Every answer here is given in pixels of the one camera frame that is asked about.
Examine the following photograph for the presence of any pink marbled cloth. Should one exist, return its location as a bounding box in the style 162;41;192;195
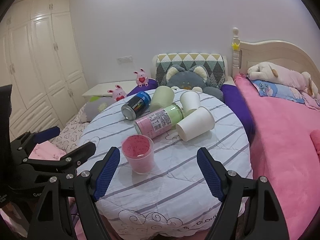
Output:
29;141;67;161

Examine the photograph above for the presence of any cream bed headboard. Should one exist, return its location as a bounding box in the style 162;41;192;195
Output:
231;27;320;80

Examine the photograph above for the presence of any triangle pattern quilted cushion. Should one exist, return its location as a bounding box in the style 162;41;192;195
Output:
155;53;225;88

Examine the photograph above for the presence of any white paper cup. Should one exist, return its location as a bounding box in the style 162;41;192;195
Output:
180;91;201;117
176;107;215;142

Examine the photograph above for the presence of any grey cat plush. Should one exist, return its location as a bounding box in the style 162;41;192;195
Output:
160;64;224;101

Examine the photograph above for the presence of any pink fleece blanket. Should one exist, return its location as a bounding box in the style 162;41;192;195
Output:
234;74;320;240

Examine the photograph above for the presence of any white and pink plush dog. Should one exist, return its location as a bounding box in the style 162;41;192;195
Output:
247;62;319;97

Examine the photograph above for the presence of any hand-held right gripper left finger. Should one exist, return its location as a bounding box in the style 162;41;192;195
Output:
26;146;121;240

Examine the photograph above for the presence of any grey floral cushion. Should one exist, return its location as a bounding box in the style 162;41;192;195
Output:
84;95;118;123

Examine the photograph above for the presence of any pink plastic cup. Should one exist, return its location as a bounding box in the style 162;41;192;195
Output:
122;134;155;175

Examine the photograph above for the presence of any pale green cup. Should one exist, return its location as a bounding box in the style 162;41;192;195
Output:
149;86;175;112

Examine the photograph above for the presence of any round table, striped cloth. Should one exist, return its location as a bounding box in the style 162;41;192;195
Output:
77;89;253;237

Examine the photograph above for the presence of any cream wardrobe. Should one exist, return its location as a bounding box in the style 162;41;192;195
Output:
0;0;89;135

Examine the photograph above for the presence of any blue cartoon pillow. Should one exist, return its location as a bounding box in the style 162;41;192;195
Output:
251;79;307;105

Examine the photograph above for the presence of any heart print cloth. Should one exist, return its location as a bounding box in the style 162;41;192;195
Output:
54;114;90;153

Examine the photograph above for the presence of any white nightstand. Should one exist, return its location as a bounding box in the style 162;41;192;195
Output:
82;80;140;101

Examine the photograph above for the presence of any black and blue can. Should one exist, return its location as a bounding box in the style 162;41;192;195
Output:
121;91;152;121

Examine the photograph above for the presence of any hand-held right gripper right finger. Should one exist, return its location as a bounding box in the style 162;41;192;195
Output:
196;147;292;240

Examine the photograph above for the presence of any pink bunny toy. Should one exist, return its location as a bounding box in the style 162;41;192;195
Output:
134;68;150;87
107;84;126;102

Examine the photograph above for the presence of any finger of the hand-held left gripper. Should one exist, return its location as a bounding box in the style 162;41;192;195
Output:
10;126;61;160
22;141;97;175

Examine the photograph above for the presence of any pink and green bottle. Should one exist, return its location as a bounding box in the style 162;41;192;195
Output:
134;103;185;139

